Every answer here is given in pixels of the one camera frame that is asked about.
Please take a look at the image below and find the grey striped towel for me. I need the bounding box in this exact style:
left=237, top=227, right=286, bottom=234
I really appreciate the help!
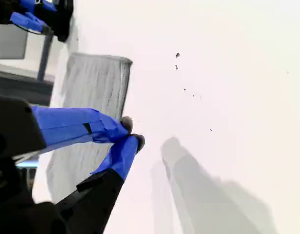
left=45, top=52, right=134, bottom=204

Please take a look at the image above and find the grey background box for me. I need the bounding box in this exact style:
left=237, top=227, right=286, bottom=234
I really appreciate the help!
left=0, top=23, right=29, bottom=60

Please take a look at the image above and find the bluish grey background leg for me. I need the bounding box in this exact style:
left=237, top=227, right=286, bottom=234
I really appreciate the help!
left=37, top=34, right=54, bottom=82

